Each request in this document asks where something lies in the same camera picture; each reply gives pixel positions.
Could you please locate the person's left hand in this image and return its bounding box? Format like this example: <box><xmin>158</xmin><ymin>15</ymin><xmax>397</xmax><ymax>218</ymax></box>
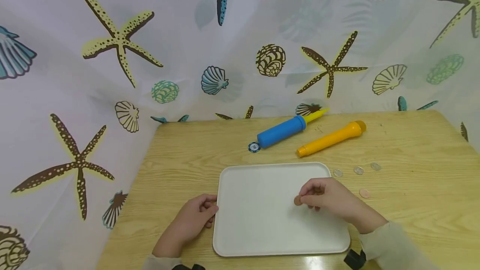
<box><xmin>167</xmin><ymin>194</ymin><xmax>219</xmax><ymax>247</ymax></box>

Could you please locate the person's right hand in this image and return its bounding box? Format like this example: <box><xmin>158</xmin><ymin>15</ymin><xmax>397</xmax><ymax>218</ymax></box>
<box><xmin>299</xmin><ymin>177</ymin><xmax>389</xmax><ymax>235</ymax></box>

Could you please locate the person's left forearm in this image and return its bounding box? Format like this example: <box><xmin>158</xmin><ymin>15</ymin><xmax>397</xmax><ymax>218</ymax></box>
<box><xmin>141</xmin><ymin>235</ymin><xmax>184</xmax><ymax>270</ymax></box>

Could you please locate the person's right forearm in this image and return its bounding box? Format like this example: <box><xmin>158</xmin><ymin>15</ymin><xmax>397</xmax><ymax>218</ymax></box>
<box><xmin>358</xmin><ymin>220</ymin><xmax>445</xmax><ymax>270</ymax></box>

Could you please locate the white rectangular plastic tray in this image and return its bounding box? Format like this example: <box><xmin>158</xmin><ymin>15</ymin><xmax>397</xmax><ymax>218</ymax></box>
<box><xmin>212</xmin><ymin>162</ymin><xmax>352</xmax><ymax>258</ymax></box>

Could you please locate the orange plastic tube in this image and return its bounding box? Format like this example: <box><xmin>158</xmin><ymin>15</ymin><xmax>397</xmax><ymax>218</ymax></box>
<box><xmin>296</xmin><ymin>120</ymin><xmax>367</xmax><ymax>158</ymax></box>

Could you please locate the blue hand pump yellow nozzle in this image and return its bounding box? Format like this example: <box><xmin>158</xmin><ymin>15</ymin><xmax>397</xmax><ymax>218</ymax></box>
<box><xmin>257</xmin><ymin>108</ymin><xmax>330</xmax><ymax>149</ymax></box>

